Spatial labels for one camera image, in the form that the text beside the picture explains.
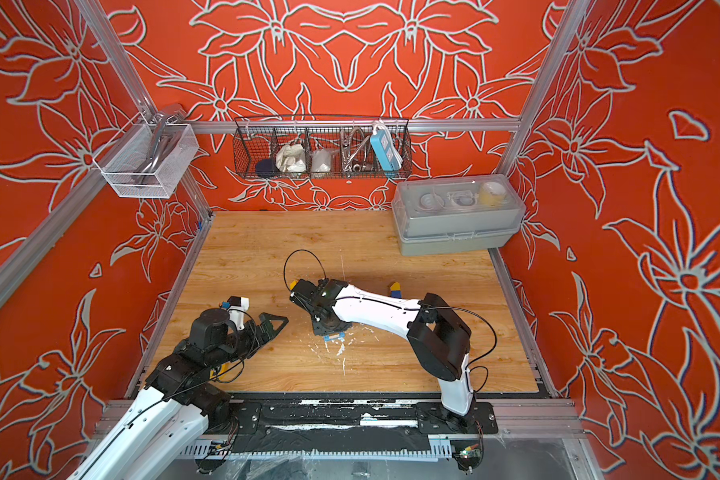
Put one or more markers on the aluminium rear rail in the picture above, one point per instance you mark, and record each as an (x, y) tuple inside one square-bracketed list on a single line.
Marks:
[(414, 126)]

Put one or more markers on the black wire wall basket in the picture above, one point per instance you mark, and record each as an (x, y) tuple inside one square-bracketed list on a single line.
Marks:
[(331, 153)]

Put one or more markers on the light blue lego plate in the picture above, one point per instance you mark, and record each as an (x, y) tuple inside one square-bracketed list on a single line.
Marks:
[(334, 337)]

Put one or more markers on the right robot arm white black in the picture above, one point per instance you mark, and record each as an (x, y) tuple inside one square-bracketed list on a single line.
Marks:
[(439, 338)]

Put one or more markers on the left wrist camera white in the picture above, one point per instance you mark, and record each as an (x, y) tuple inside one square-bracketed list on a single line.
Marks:
[(237, 308)]

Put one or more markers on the metal tongs in bin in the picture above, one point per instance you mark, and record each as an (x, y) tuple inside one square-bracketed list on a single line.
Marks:
[(166, 134)]

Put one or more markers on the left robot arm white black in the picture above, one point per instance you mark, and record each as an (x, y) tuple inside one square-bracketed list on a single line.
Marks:
[(179, 402)]

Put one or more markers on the aluminium frame post left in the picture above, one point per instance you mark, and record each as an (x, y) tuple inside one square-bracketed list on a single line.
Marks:
[(97, 20)]

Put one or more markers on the aluminium frame post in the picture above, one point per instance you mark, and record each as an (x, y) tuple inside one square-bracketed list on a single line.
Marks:
[(561, 40), (97, 20)]

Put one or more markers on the light blue box in basket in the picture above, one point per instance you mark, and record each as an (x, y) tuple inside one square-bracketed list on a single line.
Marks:
[(387, 154)]

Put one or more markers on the aluminium frame post right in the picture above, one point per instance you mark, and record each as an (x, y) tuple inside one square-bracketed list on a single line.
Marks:
[(561, 40)]

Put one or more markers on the grey plastic storage box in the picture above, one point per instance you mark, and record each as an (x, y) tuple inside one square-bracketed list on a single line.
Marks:
[(455, 215)]

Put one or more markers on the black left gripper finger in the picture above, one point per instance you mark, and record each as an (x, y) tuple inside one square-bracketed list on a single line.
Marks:
[(272, 324), (263, 337)]

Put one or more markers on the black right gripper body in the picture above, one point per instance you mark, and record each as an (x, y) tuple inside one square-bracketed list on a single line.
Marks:
[(321, 329)]

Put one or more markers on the white crumpled bag in basket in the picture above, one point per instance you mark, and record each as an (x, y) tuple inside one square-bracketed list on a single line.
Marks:
[(291, 158)]

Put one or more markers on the aluminium frame rail left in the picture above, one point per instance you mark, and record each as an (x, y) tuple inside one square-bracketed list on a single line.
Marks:
[(35, 248)]

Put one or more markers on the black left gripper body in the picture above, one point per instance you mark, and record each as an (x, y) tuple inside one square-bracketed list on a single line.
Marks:
[(250, 338)]

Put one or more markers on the clear plastic wall bin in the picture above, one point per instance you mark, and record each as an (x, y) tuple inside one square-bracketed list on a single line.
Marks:
[(119, 166)]

